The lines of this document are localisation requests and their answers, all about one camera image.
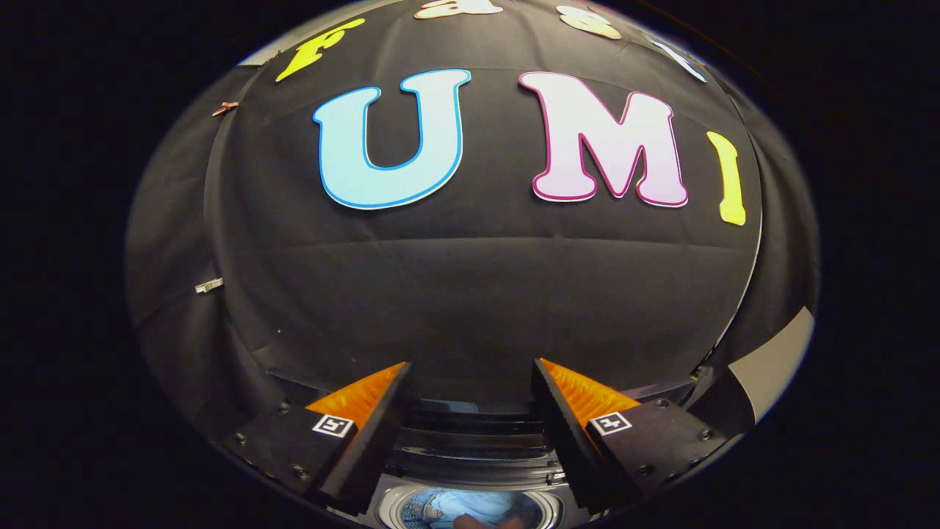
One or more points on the light blue polo shirt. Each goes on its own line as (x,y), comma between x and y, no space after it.
(470,503)

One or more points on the black backdrop cloth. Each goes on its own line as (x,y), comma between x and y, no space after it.
(477,294)

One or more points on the silver clip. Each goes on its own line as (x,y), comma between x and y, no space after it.
(208,285)

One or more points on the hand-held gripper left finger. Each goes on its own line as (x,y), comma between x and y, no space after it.
(367,455)

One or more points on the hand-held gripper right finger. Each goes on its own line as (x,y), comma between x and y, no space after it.
(580,448)

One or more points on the red clip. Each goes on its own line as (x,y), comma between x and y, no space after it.
(224,109)

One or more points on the washing machine with glass lid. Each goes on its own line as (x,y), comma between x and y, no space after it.
(477,455)

